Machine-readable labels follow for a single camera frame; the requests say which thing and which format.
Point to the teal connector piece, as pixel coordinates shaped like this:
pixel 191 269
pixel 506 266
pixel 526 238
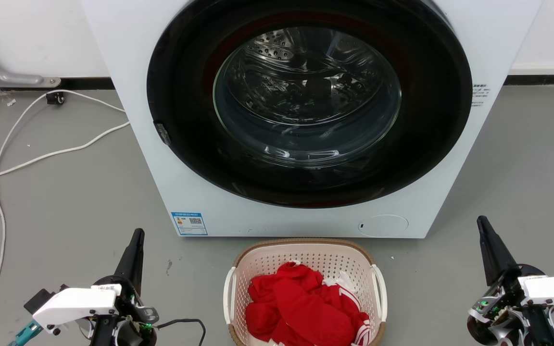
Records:
pixel 26 333

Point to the small black floor fitting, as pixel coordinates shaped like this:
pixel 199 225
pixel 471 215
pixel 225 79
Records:
pixel 56 98

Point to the blue energy label sticker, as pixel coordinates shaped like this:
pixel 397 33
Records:
pixel 189 223

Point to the black round washing machine door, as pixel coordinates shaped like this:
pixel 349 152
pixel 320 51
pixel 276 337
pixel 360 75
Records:
pixel 185 96

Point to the white front-load washing machine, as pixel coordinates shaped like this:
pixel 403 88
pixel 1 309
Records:
pixel 128 72

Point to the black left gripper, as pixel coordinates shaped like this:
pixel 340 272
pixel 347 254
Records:
pixel 132 307

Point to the grey wall pipe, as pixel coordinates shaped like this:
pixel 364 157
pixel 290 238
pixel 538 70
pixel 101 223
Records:
pixel 3 77

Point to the round white filter cover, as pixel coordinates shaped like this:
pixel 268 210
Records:
pixel 383 226

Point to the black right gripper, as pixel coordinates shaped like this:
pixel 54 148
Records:
pixel 498 312

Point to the small printed warning label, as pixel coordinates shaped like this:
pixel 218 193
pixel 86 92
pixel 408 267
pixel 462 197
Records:
pixel 479 95

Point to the red garment with white stripes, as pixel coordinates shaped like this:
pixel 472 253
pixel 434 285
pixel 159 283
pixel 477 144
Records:
pixel 301 307

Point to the beige plastic laundry basket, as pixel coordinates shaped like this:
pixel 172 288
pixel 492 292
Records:
pixel 267 259

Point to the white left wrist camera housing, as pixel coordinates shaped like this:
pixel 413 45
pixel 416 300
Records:
pixel 75 303

